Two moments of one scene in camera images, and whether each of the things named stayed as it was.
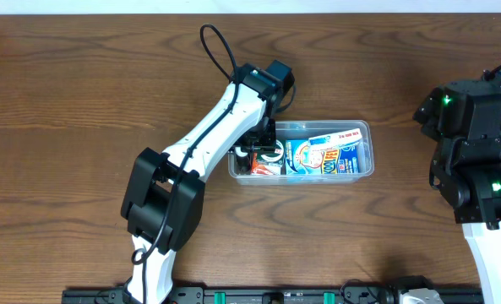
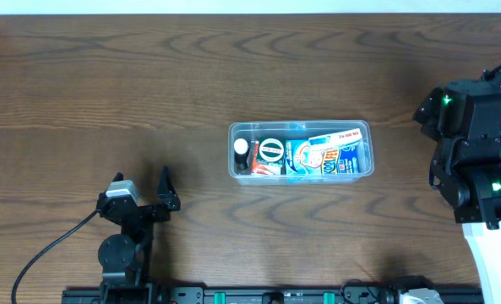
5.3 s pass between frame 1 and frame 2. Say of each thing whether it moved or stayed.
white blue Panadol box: stayed
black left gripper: moved
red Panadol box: stayed
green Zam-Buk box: stayed
